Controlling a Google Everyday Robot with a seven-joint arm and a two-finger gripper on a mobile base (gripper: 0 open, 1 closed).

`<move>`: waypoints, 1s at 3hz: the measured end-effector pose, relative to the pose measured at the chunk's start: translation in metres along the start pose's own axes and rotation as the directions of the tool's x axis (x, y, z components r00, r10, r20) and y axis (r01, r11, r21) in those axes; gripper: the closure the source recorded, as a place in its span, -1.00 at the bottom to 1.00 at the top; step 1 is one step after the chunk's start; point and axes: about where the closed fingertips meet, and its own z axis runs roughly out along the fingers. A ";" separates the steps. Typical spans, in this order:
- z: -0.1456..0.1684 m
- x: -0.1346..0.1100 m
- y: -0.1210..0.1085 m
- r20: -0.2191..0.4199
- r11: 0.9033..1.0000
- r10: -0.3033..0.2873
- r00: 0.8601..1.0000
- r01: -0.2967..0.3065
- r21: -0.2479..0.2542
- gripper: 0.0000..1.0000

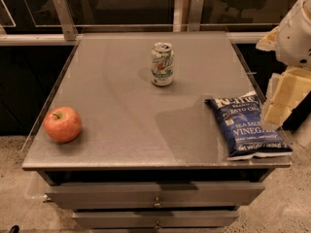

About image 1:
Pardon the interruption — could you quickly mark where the horizontal metal rail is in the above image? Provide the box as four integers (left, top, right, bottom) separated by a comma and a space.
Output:
0, 32, 266, 47

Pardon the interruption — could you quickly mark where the blue kettle chips bag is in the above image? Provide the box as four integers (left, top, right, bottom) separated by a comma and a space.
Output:
205, 92, 293, 160

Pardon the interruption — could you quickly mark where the grey drawer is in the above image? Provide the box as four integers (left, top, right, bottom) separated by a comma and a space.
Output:
73, 211, 239, 229
46, 182, 264, 210

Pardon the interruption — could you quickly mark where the left metal bracket post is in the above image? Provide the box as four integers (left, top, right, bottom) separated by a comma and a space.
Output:
52, 0, 78, 41

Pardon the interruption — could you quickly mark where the green white soda can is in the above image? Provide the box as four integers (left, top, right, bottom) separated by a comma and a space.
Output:
151, 43, 174, 86

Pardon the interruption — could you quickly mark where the grey drawer cabinet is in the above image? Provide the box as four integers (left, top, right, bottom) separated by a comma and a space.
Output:
22, 32, 291, 233

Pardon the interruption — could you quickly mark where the top grey drawer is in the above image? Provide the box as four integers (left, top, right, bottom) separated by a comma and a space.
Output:
46, 182, 264, 210

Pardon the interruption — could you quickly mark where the middle grey drawer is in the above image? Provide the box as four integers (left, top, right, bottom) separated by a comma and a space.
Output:
73, 211, 239, 229

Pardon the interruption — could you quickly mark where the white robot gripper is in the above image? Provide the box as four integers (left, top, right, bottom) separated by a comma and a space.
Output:
256, 0, 311, 130

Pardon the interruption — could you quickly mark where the red apple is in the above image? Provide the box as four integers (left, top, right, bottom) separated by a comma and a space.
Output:
44, 107, 82, 143

